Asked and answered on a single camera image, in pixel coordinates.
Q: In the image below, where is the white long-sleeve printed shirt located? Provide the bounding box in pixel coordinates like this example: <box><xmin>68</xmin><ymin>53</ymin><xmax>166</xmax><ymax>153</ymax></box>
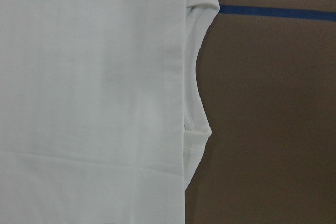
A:
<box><xmin>1</xmin><ymin>0</ymin><xmax>219</xmax><ymax>223</ymax></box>

